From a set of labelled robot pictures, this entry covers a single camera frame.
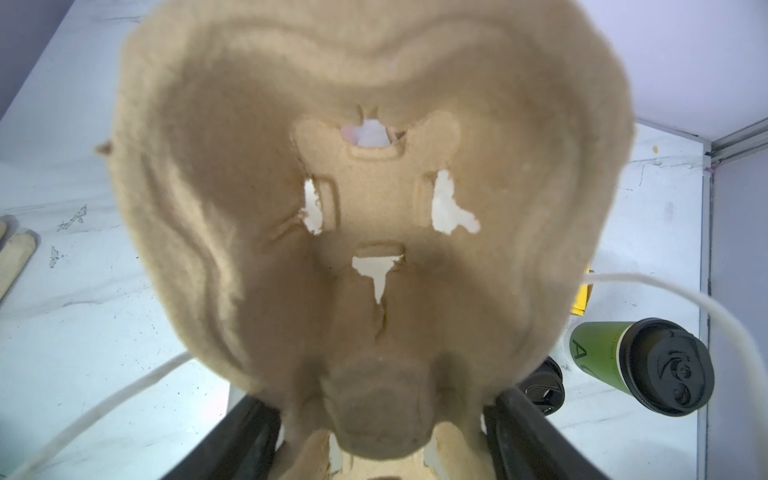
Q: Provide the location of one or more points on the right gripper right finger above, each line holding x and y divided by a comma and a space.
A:
524, 445

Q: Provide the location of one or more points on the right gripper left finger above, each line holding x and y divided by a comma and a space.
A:
241, 447

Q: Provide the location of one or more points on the white and green paper bag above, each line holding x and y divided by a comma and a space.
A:
738, 335

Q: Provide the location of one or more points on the single brown pulp cup carrier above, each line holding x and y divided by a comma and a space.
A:
373, 216

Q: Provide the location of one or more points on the green paper cup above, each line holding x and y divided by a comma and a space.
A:
601, 350

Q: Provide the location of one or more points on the stack of black cup lids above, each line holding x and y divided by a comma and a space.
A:
544, 387

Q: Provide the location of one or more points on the yellow napkin stack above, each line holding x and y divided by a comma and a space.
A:
582, 300

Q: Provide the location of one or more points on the white work glove left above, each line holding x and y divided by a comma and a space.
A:
18, 244

